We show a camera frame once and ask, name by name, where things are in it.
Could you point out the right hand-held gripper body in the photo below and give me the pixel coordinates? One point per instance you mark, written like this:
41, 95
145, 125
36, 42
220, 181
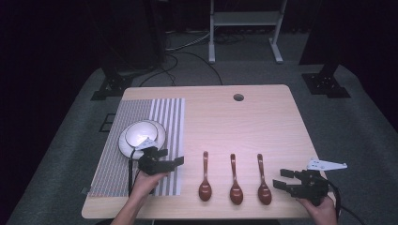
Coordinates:
311, 187

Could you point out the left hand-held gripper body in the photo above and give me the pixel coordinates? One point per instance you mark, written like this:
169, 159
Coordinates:
150, 164

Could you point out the person's left hand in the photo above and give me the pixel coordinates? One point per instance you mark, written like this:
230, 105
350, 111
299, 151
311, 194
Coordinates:
144, 186

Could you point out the person's right hand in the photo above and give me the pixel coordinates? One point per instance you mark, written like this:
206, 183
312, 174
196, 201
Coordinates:
324, 214

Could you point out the brown wooden spoon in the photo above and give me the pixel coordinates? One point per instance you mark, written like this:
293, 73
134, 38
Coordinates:
236, 193
264, 193
205, 189

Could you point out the white bowl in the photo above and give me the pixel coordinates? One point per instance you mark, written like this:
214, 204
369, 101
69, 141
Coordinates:
139, 134
125, 152

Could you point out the striped placemat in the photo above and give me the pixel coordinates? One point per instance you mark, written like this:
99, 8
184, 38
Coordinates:
169, 118

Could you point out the black stand base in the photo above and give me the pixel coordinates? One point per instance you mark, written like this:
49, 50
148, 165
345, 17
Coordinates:
114, 86
325, 84

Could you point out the white metal stand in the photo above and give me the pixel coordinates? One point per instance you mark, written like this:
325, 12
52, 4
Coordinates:
247, 18

